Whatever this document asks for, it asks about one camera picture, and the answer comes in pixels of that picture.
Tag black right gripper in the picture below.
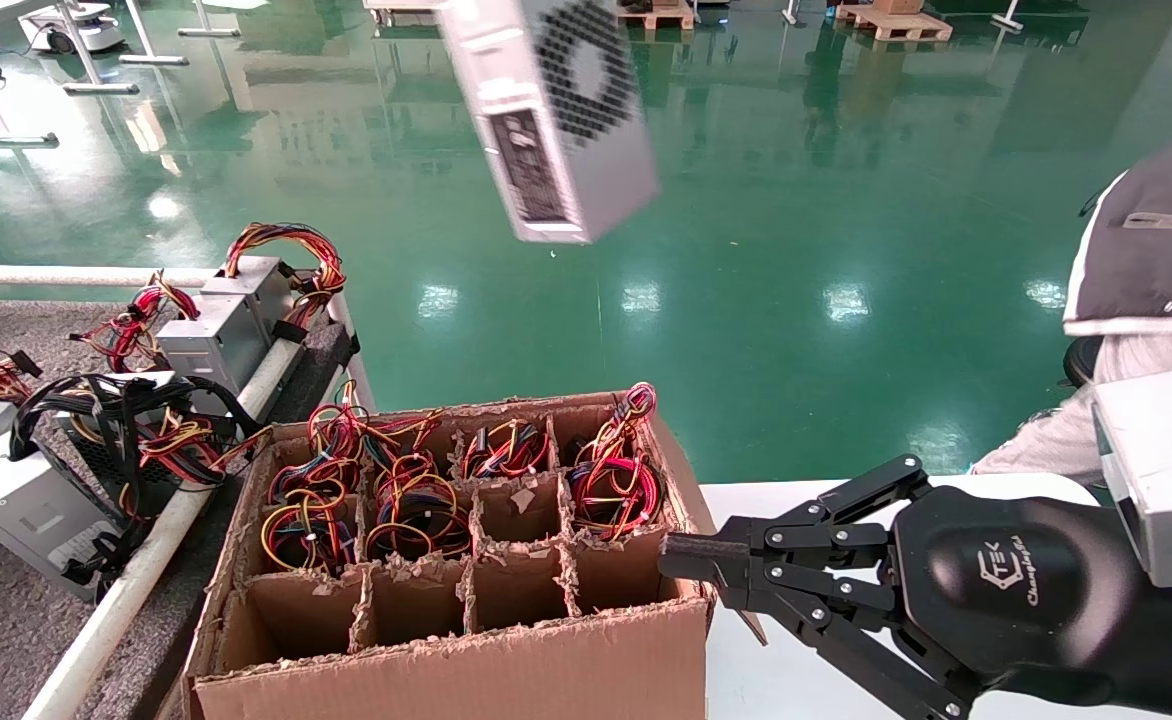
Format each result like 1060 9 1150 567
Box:
659 455 1149 720

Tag silver power supply with wires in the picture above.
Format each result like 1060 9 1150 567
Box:
436 0 662 246

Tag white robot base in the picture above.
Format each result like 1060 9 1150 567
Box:
18 0 127 53

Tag cardboard box with dividers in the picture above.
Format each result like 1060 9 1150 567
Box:
183 390 769 720

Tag black stool with chrome base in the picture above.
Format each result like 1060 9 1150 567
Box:
1063 335 1107 391

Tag person in grey jacket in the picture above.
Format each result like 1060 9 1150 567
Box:
971 110 1172 486

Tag wooden pallet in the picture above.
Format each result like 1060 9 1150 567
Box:
618 0 697 31
834 0 955 43

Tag coiled red yellow wire bundle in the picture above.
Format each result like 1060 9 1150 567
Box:
566 455 665 541

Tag small wire bundle outside box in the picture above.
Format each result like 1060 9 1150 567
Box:
576 383 659 466

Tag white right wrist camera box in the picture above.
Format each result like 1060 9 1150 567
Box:
1089 367 1172 589

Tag silver power supply looped wires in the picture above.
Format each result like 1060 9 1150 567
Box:
201 222 349 346

